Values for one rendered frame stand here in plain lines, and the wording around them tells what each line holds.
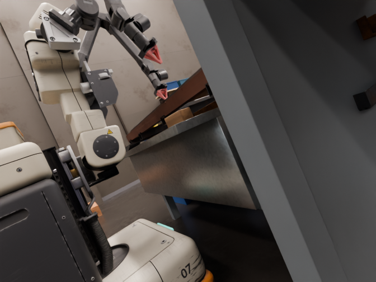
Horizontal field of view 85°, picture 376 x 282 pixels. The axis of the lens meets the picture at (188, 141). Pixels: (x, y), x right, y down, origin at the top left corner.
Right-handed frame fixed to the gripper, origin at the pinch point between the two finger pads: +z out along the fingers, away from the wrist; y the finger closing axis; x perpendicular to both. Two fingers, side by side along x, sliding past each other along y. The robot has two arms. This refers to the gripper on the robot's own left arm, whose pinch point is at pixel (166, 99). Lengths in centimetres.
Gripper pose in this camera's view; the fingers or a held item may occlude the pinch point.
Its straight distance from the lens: 135.6
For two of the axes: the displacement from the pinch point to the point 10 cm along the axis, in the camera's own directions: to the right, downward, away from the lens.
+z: 5.1, 8.4, -1.7
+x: -7.8, 3.7, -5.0
